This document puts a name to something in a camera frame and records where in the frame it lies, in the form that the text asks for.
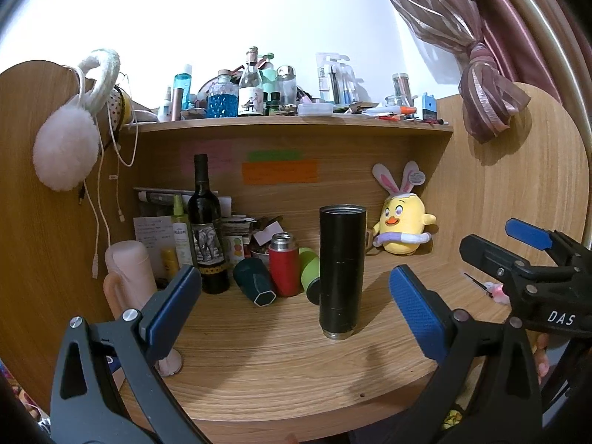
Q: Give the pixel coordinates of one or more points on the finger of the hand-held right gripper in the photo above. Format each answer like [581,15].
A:
[490,256]
[527,234]

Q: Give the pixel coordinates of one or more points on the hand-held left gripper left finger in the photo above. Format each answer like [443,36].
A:
[172,303]

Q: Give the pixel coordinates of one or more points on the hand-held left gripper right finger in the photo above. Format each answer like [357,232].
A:
[416,312]

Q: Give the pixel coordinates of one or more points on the tall black cup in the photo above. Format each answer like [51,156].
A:
[342,268]

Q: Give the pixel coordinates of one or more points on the dark green hexagonal cup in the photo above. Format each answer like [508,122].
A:
[254,282]

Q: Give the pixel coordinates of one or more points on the lime green cup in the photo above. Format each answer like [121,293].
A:
[311,270]

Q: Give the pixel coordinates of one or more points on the person's right hand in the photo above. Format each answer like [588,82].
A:
[542,365]

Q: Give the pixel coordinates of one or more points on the black pen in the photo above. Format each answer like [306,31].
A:
[476,283]

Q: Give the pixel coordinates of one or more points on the small pink trinket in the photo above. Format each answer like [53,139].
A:
[499,293]

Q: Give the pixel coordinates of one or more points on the small yellow bottle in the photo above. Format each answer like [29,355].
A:
[170,263]

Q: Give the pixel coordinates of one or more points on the pink mug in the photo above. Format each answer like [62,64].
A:
[129,273]

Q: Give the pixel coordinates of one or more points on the green spray bottle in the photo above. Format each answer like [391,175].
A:
[181,236]

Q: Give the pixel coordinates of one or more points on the white paper sheet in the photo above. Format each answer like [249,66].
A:
[152,236]

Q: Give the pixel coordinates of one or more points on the dark wine bottle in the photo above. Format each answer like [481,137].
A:
[206,236]

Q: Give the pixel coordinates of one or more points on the box with coloured dots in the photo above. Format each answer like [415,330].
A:
[237,252]

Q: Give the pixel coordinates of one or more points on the yellow chick plush toy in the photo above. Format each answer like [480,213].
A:
[404,222]

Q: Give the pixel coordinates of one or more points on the pile of cards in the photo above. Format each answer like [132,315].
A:
[240,226]

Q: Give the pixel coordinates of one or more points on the rolled white paper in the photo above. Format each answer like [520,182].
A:
[159,195]

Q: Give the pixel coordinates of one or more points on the red thermos bottle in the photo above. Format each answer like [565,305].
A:
[284,268]

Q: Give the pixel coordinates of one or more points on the pink sticky note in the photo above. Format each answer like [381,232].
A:
[217,155]

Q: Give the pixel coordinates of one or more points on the orange sticky note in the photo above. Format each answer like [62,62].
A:
[280,172]

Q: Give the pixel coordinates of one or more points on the orange marker pen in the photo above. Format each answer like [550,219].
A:
[397,110]

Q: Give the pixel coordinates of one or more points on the printed cloth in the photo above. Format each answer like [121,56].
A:
[23,402]

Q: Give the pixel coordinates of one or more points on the green sticky note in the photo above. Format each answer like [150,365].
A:
[273,155]

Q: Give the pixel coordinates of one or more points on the white fluffy earmuffs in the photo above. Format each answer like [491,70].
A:
[64,148]

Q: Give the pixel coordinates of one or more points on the clear glass jar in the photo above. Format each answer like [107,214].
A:
[401,88]

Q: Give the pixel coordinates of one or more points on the polka dot headband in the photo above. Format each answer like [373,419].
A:
[121,108]

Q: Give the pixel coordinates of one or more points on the glass bottle of blue beads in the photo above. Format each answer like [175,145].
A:
[222,99]

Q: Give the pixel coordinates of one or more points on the pink curtain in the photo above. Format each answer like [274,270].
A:
[471,32]

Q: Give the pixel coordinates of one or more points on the wooden shelf board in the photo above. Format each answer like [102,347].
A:
[286,125]

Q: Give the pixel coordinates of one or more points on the blue liquid spray bottle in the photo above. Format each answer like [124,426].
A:
[183,90]

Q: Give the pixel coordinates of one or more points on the white plastic box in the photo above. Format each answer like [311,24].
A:
[314,110]

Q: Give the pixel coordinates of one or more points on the clear labelled glass bottle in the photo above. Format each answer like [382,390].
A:
[250,90]

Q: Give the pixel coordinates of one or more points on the packaged toothbrush set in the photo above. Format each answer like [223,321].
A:
[336,78]

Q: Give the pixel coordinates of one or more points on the green pump bottle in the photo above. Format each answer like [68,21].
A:
[268,78]

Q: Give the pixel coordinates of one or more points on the clear bottle silver cap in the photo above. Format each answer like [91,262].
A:
[286,85]

